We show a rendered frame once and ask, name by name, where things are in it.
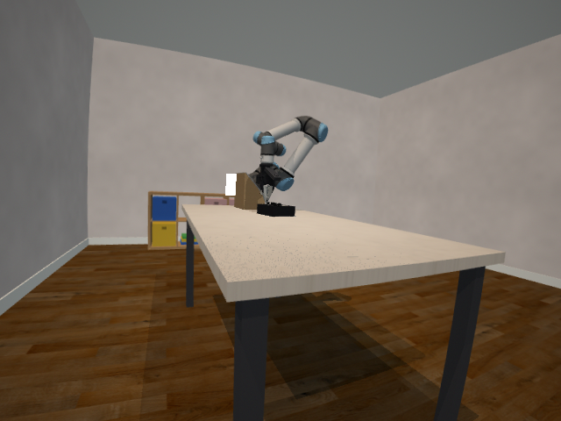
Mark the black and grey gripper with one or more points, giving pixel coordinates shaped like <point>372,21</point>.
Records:
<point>264,180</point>

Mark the black lighting desk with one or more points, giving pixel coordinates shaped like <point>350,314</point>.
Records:
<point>276,209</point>

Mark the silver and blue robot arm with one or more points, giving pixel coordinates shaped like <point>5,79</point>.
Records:
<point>314,132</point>

